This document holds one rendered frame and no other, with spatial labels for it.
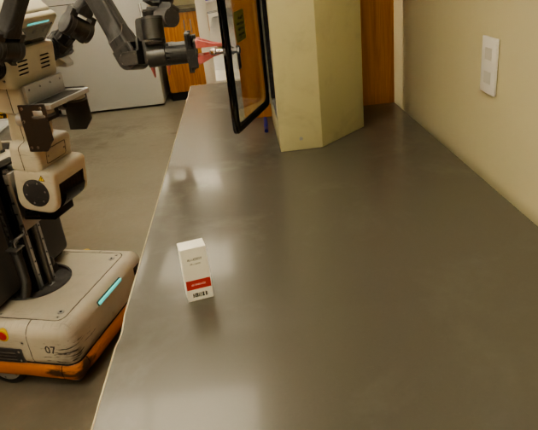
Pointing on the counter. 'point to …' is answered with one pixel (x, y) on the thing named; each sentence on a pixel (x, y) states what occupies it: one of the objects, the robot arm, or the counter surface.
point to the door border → (231, 78)
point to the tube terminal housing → (316, 71)
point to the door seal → (233, 71)
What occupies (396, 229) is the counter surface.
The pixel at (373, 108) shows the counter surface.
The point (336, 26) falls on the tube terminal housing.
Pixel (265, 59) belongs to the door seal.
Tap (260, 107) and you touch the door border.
